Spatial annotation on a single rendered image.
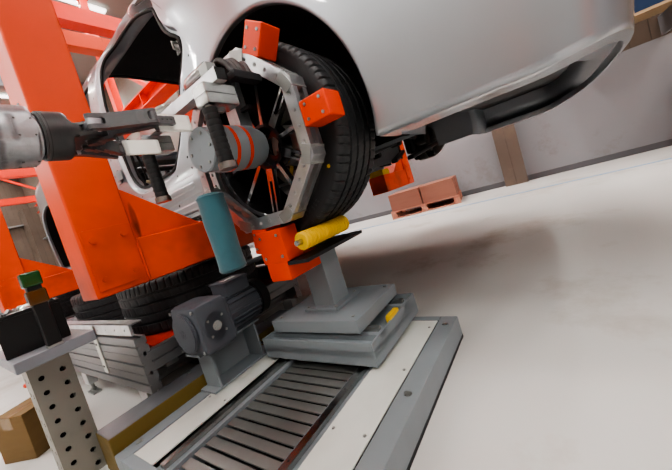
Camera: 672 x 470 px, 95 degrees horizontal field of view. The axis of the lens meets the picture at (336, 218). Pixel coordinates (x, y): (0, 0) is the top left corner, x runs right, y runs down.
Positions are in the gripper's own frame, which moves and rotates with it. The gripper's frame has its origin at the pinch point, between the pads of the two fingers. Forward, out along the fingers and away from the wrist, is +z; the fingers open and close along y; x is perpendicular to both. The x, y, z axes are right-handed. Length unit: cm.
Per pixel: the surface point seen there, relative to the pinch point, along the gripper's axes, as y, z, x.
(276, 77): 5.6, 32.4, 14.3
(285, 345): -30, 35, -68
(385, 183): -61, 218, -23
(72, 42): -256, 92, 180
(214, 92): 2.3, 13.0, 9.5
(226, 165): 1.3, 10.6, -7.6
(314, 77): 11.9, 41.0, 12.6
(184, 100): -10.6, 13.6, 13.2
